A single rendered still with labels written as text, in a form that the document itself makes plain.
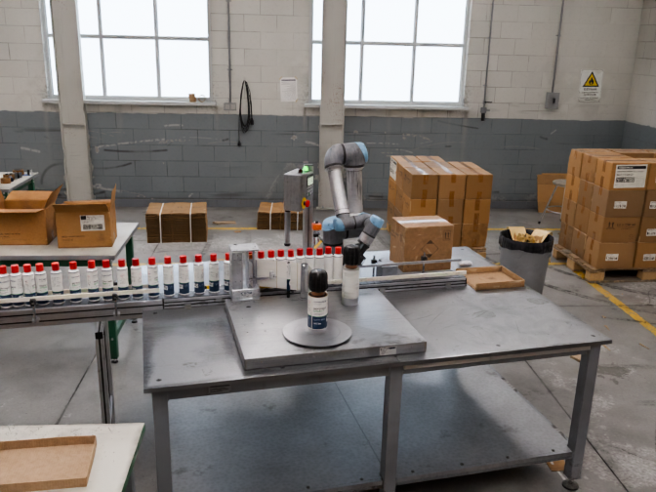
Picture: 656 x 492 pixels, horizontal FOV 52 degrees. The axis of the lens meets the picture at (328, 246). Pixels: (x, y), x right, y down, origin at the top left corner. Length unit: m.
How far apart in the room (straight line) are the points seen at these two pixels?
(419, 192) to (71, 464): 4.92
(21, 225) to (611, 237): 4.95
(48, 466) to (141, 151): 6.80
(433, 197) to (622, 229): 1.76
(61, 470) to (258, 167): 6.78
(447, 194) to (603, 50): 3.64
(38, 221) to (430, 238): 2.55
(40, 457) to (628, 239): 5.53
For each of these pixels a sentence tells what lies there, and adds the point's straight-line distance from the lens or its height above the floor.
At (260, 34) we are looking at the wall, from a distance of 8.64.
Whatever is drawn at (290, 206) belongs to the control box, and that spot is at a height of 1.31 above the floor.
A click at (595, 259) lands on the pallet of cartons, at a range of 6.75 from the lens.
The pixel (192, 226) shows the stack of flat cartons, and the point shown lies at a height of 0.17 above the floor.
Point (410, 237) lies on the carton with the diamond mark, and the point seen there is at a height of 1.06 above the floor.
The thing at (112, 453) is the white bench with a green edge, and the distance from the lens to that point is 2.43.
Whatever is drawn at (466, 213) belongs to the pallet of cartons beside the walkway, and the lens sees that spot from 6.86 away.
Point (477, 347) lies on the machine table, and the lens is 3.11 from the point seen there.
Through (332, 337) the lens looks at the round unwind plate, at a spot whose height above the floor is 0.89.
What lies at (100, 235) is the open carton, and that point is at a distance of 4.66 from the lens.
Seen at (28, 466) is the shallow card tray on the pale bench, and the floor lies 0.80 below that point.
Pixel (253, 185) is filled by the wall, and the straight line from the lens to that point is 8.84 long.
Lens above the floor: 2.13
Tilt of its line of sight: 17 degrees down
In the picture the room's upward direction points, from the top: 1 degrees clockwise
